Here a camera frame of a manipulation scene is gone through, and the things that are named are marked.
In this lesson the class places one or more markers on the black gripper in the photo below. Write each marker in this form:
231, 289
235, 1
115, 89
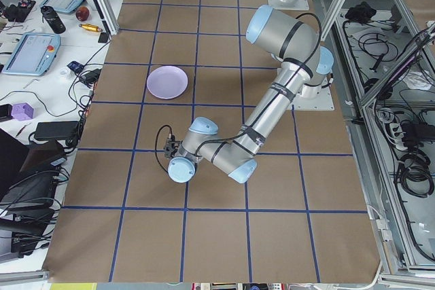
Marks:
176, 154

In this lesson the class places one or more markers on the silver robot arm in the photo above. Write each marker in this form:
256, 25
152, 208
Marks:
304, 67

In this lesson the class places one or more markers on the lilac plate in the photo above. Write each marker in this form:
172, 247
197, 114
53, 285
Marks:
167, 82

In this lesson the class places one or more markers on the black power adapter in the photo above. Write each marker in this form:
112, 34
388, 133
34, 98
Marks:
60, 130

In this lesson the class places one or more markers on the gold metal cylinder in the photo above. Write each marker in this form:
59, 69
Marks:
91, 28

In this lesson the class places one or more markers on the purple plastic block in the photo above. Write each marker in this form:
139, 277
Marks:
22, 111

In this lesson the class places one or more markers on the red apple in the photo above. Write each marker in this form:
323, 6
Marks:
82, 13

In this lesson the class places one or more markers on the blue teach pendant near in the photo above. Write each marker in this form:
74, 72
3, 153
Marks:
33, 55

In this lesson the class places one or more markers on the black water bottle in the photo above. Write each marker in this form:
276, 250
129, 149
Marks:
51, 17

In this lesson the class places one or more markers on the white power strip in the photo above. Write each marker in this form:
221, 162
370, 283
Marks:
396, 136

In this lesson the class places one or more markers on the black cloth bundle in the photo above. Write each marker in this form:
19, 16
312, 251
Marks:
361, 13

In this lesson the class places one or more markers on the aluminium cable tray frame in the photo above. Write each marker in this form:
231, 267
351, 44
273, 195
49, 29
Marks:
386, 51

